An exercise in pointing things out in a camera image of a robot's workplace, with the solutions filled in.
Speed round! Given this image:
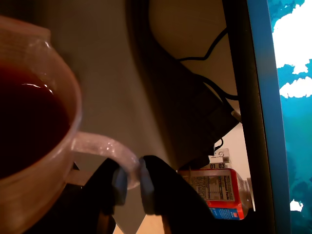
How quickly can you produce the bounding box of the white number label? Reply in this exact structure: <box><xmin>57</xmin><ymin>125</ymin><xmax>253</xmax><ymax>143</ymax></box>
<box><xmin>210</xmin><ymin>148</ymin><xmax>231</xmax><ymax>170</ymax></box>

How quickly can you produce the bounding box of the thin black cable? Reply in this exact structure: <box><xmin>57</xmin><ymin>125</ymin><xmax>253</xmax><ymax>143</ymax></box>
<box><xmin>192</xmin><ymin>73</ymin><xmax>241</xmax><ymax>101</ymax></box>
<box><xmin>149</xmin><ymin>27</ymin><xmax>229</xmax><ymax>62</ymax></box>

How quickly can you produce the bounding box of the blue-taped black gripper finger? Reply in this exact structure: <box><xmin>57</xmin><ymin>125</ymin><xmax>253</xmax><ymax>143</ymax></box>
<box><xmin>140</xmin><ymin>155</ymin><xmax>220</xmax><ymax>234</ymax></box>
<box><xmin>36</xmin><ymin>158</ymin><xmax>128</xmax><ymax>234</ymax></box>

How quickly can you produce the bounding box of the computer monitor with blue picture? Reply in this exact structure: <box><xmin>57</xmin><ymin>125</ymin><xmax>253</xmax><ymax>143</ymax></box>
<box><xmin>221</xmin><ymin>0</ymin><xmax>312</xmax><ymax>234</ymax></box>

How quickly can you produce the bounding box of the translucent pink printed kettle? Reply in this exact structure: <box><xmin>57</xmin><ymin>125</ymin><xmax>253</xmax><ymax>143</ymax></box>
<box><xmin>0</xmin><ymin>15</ymin><xmax>142</xmax><ymax>234</ymax></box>

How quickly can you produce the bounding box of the red white labelled container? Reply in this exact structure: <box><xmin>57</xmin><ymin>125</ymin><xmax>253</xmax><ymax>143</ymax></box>
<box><xmin>179</xmin><ymin>167</ymin><xmax>254</xmax><ymax>220</ymax></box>

